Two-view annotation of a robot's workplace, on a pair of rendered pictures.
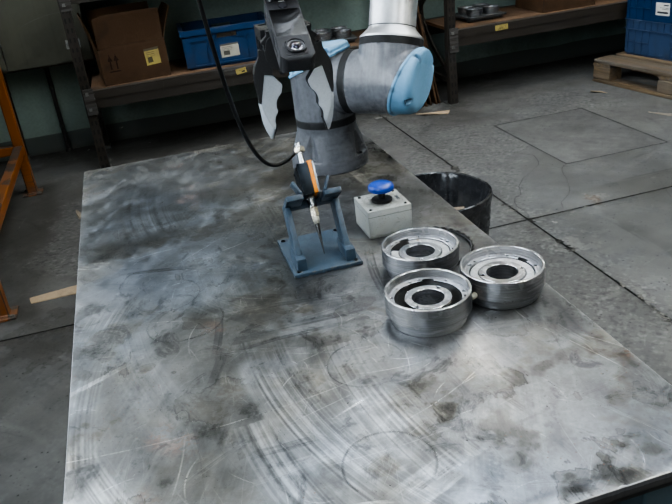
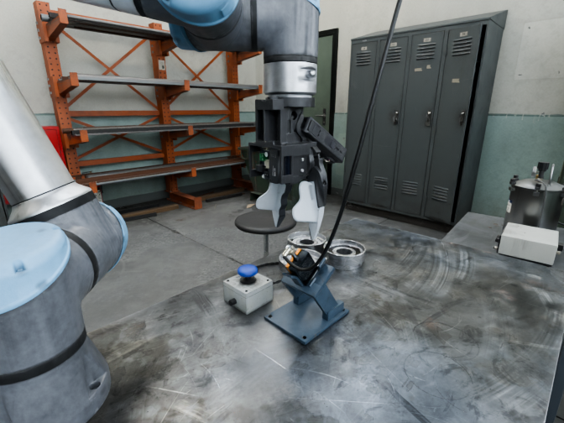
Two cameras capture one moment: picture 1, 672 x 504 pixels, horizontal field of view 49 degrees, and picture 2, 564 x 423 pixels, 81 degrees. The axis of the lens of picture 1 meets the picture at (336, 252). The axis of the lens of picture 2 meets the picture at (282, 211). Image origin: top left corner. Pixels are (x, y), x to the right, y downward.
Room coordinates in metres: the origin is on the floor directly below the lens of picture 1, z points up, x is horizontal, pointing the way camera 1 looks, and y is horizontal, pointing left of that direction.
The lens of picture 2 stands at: (1.31, 0.44, 1.17)
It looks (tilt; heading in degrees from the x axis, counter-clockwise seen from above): 17 degrees down; 237
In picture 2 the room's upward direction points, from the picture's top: straight up
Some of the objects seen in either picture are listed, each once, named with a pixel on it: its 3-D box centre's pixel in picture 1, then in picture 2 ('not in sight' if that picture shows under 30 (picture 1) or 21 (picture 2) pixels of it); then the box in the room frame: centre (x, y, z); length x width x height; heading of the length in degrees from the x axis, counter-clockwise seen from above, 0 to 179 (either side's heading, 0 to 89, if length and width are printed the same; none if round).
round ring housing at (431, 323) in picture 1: (428, 303); (343, 254); (0.77, -0.10, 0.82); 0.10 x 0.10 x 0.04
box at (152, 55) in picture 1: (129, 42); not in sight; (4.33, 1.02, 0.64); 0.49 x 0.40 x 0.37; 108
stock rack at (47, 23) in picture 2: not in sight; (176, 118); (0.15, -3.66, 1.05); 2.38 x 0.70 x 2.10; 13
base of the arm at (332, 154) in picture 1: (328, 138); (39, 371); (1.39, -0.01, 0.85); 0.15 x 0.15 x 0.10
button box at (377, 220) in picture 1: (382, 211); (246, 290); (1.06, -0.08, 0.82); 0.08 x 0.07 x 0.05; 13
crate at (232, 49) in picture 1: (225, 40); not in sight; (4.48, 0.50, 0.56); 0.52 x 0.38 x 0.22; 100
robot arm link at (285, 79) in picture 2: not in sight; (291, 82); (1.03, 0.04, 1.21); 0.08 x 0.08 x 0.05
